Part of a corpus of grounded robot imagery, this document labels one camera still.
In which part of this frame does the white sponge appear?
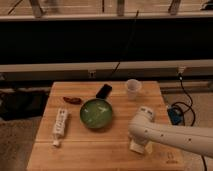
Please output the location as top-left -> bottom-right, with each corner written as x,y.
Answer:
130,140 -> 145,154

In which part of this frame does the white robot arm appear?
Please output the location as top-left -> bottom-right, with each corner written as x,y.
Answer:
128,106 -> 213,158

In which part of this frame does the red chili pepper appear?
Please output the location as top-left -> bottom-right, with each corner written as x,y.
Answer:
63,97 -> 82,104

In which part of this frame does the white toothpaste tube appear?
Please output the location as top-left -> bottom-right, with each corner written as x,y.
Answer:
53,108 -> 68,147

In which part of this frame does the black rectangular phone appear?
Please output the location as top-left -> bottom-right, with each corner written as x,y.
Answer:
96,84 -> 112,99

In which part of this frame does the black hanging cable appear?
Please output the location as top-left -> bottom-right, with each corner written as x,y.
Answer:
109,9 -> 140,78

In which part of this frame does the white wall outlet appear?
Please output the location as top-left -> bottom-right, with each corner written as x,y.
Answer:
88,70 -> 96,79

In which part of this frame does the green ceramic bowl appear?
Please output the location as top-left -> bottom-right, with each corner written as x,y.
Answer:
80,98 -> 113,129

